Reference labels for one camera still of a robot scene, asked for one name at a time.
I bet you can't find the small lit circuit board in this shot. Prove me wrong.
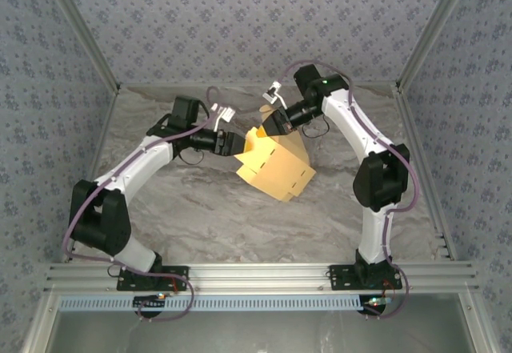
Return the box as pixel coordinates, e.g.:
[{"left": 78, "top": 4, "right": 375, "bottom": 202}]
[
  {"left": 362, "top": 295, "right": 391, "bottom": 314},
  {"left": 134, "top": 293, "right": 167, "bottom": 310}
]

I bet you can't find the grey metal sheet panel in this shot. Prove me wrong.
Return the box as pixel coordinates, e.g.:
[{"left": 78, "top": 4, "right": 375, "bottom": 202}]
[{"left": 23, "top": 292, "right": 501, "bottom": 353}]

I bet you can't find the long aluminium base rail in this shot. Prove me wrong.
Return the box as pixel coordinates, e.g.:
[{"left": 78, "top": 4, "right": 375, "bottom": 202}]
[{"left": 43, "top": 263, "right": 479, "bottom": 292}]

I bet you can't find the aluminium frame leg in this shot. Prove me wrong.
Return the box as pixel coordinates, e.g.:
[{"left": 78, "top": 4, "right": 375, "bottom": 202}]
[
  {"left": 459, "top": 293, "right": 501, "bottom": 353},
  {"left": 19, "top": 293, "right": 61, "bottom": 353}
]

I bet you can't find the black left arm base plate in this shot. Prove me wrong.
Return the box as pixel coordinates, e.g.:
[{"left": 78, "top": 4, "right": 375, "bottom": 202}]
[{"left": 116, "top": 265, "right": 190, "bottom": 291}]

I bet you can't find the thin black right gripper cable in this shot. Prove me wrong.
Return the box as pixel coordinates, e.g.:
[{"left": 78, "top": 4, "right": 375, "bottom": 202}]
[{"left": 302, "top": 116, "right": 331, "bottom": 138}]

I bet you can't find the aluminium frame post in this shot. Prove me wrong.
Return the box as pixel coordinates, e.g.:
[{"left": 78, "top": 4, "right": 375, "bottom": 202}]
[
  {"left": 39, "top": 0, "right": 121, "bottom": 94},
  {"left": 394, "top": 0, "right": 479, "bottom": 94}
]

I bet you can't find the thin aluminium side rail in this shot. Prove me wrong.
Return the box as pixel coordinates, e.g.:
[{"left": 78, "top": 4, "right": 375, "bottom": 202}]
[{"left": 62, "top": 84, "right": 121, "bottom": 264}]

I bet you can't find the thin black left gripper cable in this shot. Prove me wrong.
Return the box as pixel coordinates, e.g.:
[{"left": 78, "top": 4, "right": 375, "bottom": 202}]
[{"left": 175, "top": 146, "right": 209, "bottom": 166}]

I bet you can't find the slotted pale cable duct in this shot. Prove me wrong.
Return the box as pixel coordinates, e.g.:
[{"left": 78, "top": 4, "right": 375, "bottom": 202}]
[{"left": 58, "top": 293, "right": 371, "bottom": 312}]

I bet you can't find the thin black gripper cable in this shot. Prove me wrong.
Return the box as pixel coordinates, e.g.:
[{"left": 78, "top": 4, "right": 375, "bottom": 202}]
[
  {"left": 302, "top": 116, "right": 331, "bottom": 138},
  {"left": 175, "top": 146, "right": 209, "bottom": 166}
]

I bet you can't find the yellow paper box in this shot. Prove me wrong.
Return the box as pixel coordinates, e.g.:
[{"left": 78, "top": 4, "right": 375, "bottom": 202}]
[{"left": 234, "top": 103, "right": 317, "bottom": 203}]

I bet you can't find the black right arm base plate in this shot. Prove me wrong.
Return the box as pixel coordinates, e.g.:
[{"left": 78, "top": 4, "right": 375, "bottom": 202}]
[{"left": 328, "top": 264, "right": 403, "bottom": 291}]

